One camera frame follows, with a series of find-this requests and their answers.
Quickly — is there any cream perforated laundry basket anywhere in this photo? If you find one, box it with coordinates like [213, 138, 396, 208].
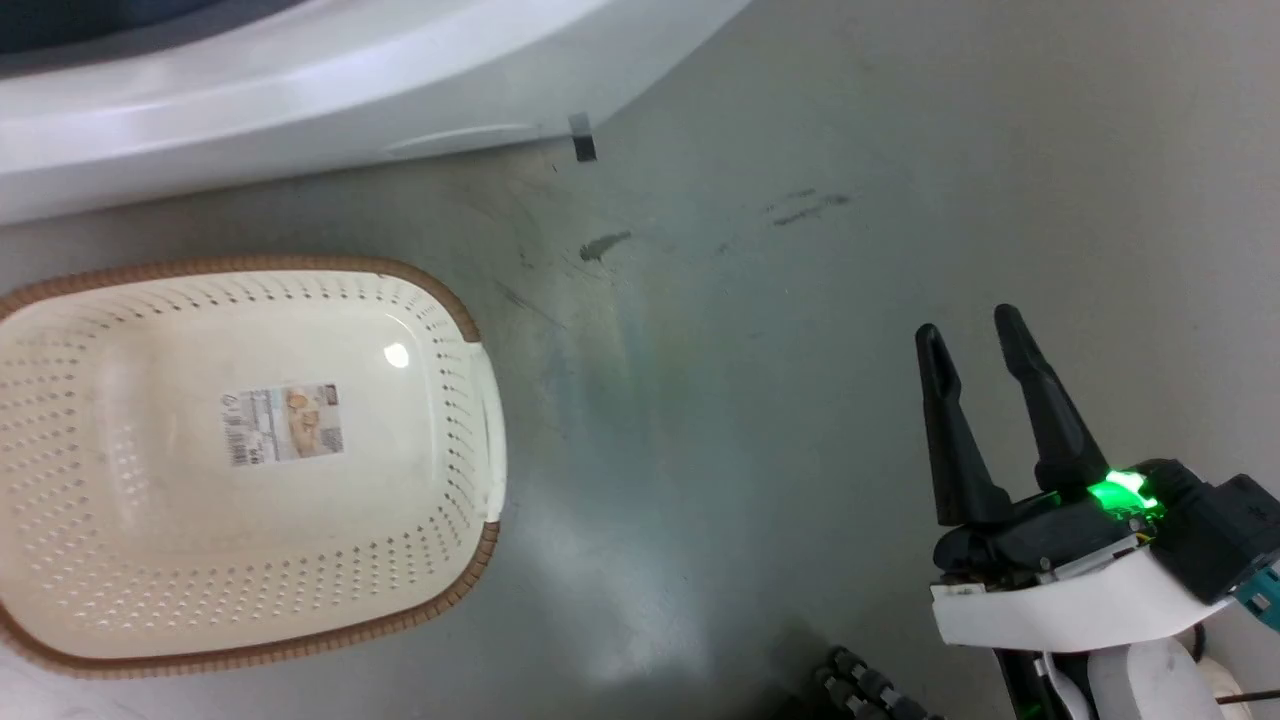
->
[0, 255, 508, 681]

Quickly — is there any paper product label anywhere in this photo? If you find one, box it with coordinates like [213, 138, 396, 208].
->
[221, 383, 345, 467]

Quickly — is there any black corrugated cable conduit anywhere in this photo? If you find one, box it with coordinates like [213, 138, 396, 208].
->
[815, 646, 946, 720]

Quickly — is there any white washing machine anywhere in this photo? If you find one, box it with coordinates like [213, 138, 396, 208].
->
[0, 0, 753, 225]

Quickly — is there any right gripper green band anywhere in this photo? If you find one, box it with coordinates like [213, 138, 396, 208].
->
[915, 304, 1280, 653]

